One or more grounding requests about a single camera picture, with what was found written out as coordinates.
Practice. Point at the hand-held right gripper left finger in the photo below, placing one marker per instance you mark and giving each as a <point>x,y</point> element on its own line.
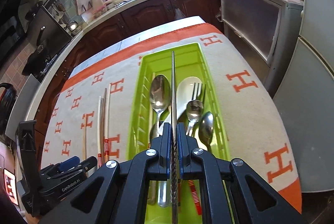
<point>168,158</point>

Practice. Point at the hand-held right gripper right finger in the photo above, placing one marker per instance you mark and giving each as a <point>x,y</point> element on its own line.
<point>180,158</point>

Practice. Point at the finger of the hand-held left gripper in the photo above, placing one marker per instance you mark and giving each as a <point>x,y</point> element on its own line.
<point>88,164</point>
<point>67,163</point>

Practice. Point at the twisted metal chopstick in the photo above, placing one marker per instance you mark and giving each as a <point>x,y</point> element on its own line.
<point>173,98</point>

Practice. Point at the white ceramic spoon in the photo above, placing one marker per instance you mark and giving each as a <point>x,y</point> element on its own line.
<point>185,93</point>

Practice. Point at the long metal spoon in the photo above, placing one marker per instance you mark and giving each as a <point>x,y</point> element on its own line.
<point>159,93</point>

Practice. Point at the metal fork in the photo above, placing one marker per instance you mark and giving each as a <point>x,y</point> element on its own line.
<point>199,90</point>

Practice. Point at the green plastic utensil tray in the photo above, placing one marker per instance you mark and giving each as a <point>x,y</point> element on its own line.
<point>188,62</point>

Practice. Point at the patterned bamboo chopstick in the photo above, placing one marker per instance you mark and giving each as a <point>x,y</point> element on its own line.
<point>84,140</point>

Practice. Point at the brown wooden chopstick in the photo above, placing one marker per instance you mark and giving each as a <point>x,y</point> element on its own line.
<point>104,122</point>

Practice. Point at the orange framed device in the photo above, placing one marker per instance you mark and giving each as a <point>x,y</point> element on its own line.
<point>11,186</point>

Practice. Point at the stainless steel panel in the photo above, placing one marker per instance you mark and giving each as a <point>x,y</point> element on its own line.
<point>21,103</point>

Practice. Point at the orange and beige printed blanket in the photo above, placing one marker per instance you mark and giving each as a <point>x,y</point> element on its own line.
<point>248,109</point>

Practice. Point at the black red-trimmed appliance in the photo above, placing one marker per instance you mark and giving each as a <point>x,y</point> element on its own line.
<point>6,103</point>

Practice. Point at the dark metal countertop appliance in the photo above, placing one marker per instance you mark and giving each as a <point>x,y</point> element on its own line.
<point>56,28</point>

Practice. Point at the small metal teapot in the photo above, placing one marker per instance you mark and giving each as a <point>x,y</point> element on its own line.
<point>74,26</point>

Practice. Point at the floral bowl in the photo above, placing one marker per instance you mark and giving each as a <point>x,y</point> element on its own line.
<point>100,12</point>

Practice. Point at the grey refrigerator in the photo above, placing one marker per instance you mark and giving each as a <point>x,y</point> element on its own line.
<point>313,83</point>

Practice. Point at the grey metal cabinet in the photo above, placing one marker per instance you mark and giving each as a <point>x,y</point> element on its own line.
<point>250,17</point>

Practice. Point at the pink cutting board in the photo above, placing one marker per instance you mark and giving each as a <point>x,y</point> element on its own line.
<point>83,0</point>

